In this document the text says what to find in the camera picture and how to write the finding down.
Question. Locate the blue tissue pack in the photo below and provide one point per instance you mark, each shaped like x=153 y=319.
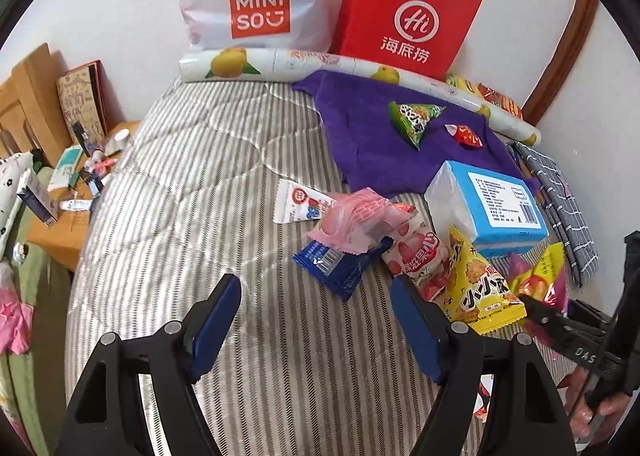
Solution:
x=496 y=212

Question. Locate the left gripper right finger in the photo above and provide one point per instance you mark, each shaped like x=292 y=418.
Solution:
x=526 y=415

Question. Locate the dark blue snack pack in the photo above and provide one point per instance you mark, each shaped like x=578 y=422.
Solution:
x=339 y=272

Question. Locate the orange chips bag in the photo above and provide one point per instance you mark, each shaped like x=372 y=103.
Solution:
x=499 y=100

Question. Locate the pink snack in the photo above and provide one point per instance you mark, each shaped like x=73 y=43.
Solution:
x=357 y=222

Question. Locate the white black dotted pillow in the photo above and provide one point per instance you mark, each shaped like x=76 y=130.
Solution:
x=11 y=170

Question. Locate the patterned book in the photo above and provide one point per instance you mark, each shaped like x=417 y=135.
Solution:
x=81 y=97

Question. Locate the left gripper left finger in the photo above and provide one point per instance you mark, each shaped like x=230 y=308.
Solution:
x=105 y=415

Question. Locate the yellow chips bag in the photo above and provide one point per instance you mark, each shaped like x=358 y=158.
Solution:
x=463 y=84

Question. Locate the purple towel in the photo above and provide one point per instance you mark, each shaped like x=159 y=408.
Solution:
x=369 y=152

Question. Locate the red Haidilao paper bag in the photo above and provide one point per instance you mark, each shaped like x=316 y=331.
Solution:
x=420 y=36

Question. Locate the grey checked folded cloth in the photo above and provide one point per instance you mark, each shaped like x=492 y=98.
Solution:
x=564 y=215

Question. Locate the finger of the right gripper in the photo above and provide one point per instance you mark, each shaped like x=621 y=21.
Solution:
x=543 y=319
x=586 y=313

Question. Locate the green triangular snack pack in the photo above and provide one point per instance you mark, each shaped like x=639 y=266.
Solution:
x=411 y=120

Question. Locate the white red lychee jelly pack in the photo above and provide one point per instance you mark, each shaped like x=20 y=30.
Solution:
x=418 y=253

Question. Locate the small red snack pack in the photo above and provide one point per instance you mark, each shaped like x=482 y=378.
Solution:
x=464 y=136

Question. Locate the wooden bedside table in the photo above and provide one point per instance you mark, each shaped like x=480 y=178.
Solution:
x=65 y=239

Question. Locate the white red small sachet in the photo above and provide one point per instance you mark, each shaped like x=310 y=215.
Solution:
x=299 y=203

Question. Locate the yellow crispy snack pack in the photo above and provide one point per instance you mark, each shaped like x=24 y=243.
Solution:
x=475 y=292

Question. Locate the brown wooden door frame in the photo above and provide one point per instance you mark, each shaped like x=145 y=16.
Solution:
x=562 y=61

